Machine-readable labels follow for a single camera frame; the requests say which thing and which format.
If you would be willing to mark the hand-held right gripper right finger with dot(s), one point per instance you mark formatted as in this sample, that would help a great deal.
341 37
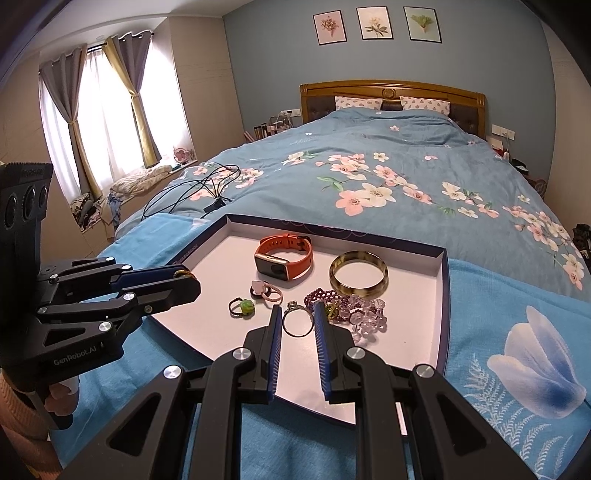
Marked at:
321 350

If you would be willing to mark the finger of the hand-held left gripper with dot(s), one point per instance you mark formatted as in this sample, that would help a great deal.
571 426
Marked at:
175 290
147 273

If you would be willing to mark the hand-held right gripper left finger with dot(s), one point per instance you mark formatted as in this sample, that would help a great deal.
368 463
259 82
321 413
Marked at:
276 350

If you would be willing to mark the small green bead charm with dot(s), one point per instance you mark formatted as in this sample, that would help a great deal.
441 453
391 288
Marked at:
330 312

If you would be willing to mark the white box lid tray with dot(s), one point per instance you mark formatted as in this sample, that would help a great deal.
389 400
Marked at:
217 277

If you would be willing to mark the person's left hand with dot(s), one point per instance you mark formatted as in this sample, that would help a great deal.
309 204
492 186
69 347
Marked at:
62 394

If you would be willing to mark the amber bangle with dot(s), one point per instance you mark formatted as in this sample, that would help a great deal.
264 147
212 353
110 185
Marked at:
360 291

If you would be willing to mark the orange smartwatch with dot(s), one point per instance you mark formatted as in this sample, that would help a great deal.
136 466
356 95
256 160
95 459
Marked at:
272 267

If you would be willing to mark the folded floral quilt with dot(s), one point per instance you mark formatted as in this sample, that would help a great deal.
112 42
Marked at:
138 180

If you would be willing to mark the small pink fan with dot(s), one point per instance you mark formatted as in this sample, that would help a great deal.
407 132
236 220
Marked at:
182 156

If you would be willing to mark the grey and yellow curtain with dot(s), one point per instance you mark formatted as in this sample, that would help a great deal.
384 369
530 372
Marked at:
138 92
60 115

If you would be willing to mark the bright window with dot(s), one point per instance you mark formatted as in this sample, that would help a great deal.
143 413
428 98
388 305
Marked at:
106 124

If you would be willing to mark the blue tulip blanket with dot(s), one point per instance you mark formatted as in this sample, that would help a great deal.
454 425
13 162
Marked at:
485 323

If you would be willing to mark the group of cosmetics bottles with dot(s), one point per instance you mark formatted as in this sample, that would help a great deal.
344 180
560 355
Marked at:
270 127

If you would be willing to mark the blue floral duvet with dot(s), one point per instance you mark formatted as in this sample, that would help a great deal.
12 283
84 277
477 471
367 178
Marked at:
369 138

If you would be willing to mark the dotted white pillow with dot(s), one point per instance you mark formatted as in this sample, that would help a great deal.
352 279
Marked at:
358 103
425 105

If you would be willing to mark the wooden headboard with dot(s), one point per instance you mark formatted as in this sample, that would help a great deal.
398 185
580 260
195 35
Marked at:
392 87

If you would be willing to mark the pile of clothes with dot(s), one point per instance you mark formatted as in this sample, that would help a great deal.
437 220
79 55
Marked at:
582 240

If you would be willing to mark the framed pink flower picture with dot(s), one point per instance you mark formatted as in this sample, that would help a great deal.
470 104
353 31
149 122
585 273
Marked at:
330 27

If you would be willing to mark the framed white flower picture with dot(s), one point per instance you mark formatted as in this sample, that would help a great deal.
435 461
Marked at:
375 23

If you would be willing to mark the framed green leaf picture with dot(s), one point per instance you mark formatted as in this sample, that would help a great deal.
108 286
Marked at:
422 24

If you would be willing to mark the white wall socket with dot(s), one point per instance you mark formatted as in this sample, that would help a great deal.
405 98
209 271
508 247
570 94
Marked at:
502 129
290 112

